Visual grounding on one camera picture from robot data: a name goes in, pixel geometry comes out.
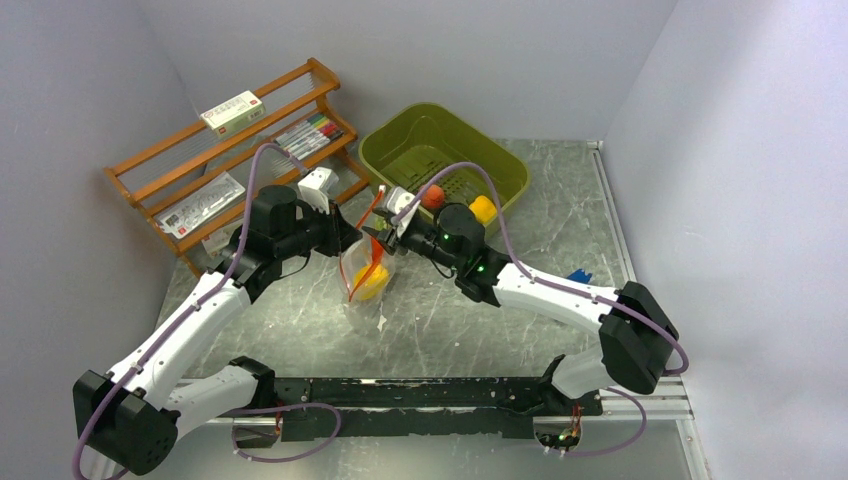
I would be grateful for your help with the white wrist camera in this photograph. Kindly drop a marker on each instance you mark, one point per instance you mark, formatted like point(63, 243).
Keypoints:
point(315, 188)
point(400, 206)

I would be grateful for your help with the yellow toy bell pepper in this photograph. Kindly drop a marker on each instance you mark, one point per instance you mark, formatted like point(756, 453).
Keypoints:
point(483, 209)

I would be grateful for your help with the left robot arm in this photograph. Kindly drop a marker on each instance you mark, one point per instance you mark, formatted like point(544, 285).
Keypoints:
point(134, 414)

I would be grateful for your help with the pack of coloured markers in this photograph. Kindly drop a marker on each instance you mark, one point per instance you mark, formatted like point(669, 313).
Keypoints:
point(309, 136)

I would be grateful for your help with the clear zip top bag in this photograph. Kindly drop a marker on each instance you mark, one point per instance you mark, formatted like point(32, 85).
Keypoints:
point(364, 317)

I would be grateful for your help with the yellow toy mango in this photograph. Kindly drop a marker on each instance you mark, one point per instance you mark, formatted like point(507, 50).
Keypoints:
point(369, 281)

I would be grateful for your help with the wooden shelf rack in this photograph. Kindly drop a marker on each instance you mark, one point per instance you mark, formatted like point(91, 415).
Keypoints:
point(167, 172)

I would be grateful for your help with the orange toy peach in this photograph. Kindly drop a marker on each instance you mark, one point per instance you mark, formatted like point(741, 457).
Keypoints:
point(434, 198)

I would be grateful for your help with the small box under shelf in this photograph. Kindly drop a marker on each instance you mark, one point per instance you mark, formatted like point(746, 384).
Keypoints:
point(217, 240)

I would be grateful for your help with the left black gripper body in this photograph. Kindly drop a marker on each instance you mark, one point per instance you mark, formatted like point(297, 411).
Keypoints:
point(313, 230)

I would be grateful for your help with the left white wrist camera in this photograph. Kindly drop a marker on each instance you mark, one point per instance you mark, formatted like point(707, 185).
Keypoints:
point(315, 188)

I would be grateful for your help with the olive green plastic basin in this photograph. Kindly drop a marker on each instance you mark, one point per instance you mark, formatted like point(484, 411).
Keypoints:
point(424, 139)

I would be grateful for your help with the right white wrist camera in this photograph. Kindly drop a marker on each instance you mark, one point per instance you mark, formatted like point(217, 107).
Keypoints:
point(400, 206)

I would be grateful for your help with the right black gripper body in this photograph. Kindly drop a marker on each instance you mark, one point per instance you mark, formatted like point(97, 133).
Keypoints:
point(415, 235)

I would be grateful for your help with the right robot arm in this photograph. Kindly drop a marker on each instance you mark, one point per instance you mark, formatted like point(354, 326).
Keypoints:
point(632, 334)

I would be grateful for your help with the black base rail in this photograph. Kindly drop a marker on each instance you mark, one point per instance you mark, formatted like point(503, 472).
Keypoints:
point(312, 408)

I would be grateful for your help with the blue stapler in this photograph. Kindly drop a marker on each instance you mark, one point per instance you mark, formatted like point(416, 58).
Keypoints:
point(580, 276)

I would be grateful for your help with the white green box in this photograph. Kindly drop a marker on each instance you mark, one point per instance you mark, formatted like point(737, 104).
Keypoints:
point(233, 115)

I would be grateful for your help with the clear flat plastic package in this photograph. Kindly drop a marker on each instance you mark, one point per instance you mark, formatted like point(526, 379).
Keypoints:
point(204, 204)

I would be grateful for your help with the orange toy carrot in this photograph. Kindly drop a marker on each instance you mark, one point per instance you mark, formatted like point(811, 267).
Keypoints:
point(377, 251)

